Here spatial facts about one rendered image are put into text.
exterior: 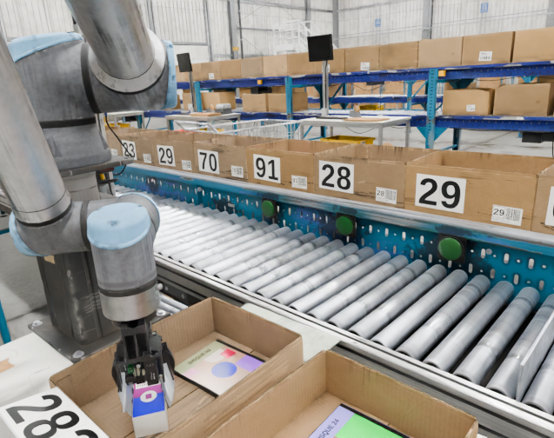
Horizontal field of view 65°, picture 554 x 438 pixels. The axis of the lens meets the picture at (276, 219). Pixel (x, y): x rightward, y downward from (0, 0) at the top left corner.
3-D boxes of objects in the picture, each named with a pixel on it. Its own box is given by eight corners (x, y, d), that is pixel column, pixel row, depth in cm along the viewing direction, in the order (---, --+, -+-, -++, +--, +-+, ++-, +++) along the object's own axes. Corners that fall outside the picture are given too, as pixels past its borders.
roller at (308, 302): (283, 321, 120) (282, 304, 119) (381, 260, 156) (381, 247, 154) (297, 327, 117) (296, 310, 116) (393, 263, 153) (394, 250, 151)
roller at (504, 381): (478, 408, 86) (481, 386, 84) (547, 304, 122) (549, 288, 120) (505, 420, 83) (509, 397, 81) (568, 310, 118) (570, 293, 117)
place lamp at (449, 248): (437, 257, 137) (438, 236, 135) (438, 256, 138) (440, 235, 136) (459, 262, 133) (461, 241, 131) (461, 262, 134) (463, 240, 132)
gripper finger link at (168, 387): (170, 424, 76) (148, 384, 73) (168, 401, 81) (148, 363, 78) (186, 416, 76) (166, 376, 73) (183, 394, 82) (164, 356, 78)
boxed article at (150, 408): (136, 440, 75) (131, 418, 74) (136, 401, 84) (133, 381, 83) (169, 432, 77) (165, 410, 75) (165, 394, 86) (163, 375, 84)
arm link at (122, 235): (151, 198, 72) (144, 215, 63) (161, 268, 76) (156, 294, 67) (92, 203, 71) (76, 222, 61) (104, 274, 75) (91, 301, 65)
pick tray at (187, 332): (56, 422, 81) (45, 377, 78) (215, 331, 108) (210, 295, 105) (141, 515, 62) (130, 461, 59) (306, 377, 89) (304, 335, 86)
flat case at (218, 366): (237, 412, 80) (237, 405, 80) (171, 374, 92) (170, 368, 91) (283, 373, 90) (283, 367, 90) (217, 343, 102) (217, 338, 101)
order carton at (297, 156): (247, 183, 202) (244, 147, 197) (289, 172, 222) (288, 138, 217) (314, 195, 176) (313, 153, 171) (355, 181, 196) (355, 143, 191)
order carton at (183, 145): (155, 167, 254) (150, 138, 249) (196, 159, 274) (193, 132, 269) (196, 175, 228) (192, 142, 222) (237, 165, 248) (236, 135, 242)
